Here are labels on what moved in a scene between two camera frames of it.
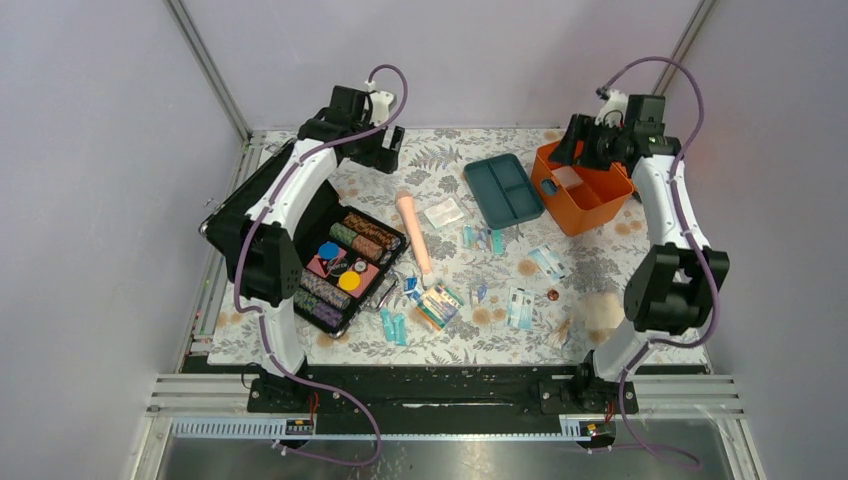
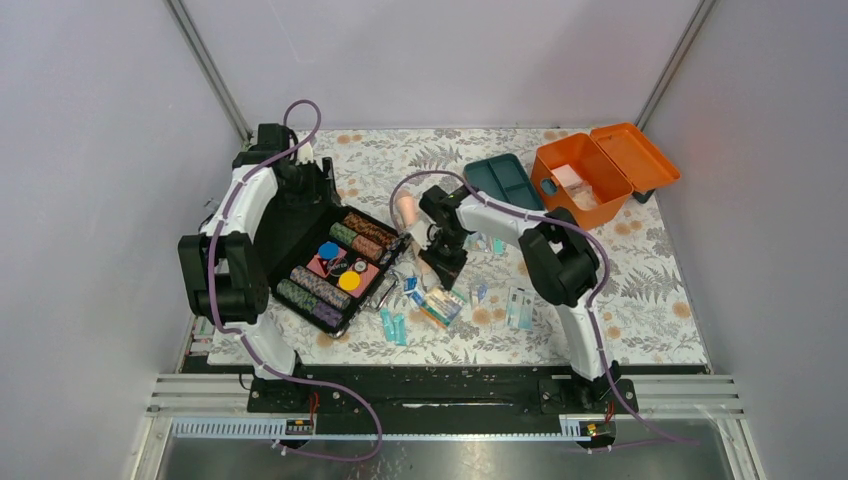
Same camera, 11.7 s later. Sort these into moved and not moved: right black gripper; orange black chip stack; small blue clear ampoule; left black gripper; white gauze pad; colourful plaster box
Moved: left black gripper; right black gripper
Not moved: small blue clear ampoule; orange black chip stack; white gauze pad; colourful plaster box
